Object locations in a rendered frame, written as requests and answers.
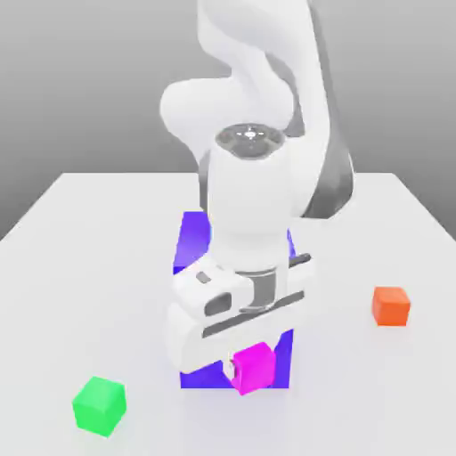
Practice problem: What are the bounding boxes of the small orange cube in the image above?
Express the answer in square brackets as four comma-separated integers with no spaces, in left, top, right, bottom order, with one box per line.
[370,285,411,328]

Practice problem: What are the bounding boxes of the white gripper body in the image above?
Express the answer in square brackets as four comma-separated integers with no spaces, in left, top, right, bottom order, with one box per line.
[166,258,316,374]

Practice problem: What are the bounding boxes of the small green cube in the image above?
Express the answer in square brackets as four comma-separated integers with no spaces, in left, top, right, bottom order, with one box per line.
[71,376,128,439]

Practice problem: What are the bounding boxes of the small magenta cube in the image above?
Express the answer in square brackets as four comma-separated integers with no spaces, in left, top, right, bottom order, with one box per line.
[230,341,278,396]

